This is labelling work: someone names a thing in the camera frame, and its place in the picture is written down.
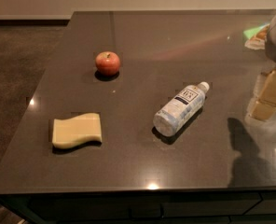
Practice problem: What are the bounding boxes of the clear blue plastic water bottle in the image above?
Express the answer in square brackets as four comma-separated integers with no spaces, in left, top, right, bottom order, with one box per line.
[153,82,210,137]

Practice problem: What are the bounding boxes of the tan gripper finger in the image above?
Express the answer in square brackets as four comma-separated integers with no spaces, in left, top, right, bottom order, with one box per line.
[258,70,276,105]
[249,100,276,120]

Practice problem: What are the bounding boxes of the yellow sponge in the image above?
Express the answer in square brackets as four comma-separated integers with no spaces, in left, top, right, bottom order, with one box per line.
[52,113,102,149]

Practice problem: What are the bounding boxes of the dark cabinet drawers under table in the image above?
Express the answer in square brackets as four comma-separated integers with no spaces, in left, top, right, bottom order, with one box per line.
[0,191,276,224]

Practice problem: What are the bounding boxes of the red apple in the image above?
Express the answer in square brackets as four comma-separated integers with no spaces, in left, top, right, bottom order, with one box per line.
[95,51,120,77]

